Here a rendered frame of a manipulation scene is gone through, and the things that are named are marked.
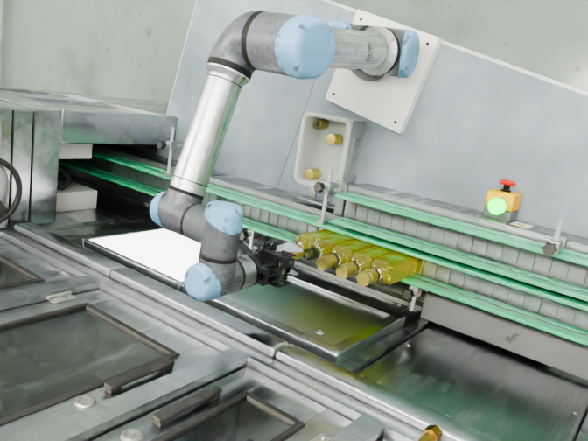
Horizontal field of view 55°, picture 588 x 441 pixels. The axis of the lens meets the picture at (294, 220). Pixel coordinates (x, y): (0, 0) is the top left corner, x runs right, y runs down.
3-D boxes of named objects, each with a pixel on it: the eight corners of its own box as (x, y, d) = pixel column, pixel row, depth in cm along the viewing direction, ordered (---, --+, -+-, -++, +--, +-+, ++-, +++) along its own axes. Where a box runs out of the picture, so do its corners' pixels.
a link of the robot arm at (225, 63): (213, -4, 116) (134, 220, 117) (253, -1, 111) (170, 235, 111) (245, 22, 126) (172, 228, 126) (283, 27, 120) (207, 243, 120)
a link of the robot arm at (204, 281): (213, 269, 106) (206, 310, 108) (249, 259, 115) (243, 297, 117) (183, 255, 110) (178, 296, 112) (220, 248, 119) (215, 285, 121)
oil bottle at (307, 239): (331, 244, 168) (289, 255, 150) (333, 226, 166) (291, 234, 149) (346, 249, 164) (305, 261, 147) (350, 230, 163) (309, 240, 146)
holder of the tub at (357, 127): (305, 196, 187) (292, 198, 181) (319, 113, 181) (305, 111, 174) (350, 208, 178) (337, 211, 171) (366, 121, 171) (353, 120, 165)
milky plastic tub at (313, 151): (307, 180, 185) (291, 181, 178) (318, 112, 180) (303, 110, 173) (353, 192, 176) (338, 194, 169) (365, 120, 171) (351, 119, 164)
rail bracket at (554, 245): (550, 244, 133) (537, 253, 122) (558, 214, 131) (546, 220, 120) (569, 249, 130) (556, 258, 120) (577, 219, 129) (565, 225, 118)
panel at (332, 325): (166, 234, 194) (79, 248, 167) (167, 225, 194) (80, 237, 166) (403, 326, 145) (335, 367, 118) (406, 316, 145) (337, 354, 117)
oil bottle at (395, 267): (401, 267, 155) (364, 282, 138) (405, 248, 154) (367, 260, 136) (420, 273, 152) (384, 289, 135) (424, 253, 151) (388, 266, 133)
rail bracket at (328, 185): (330, 220, 166) (306, 224, 156) (339, 164, 162) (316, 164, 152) (339, 222, 165) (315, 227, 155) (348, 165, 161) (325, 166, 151)
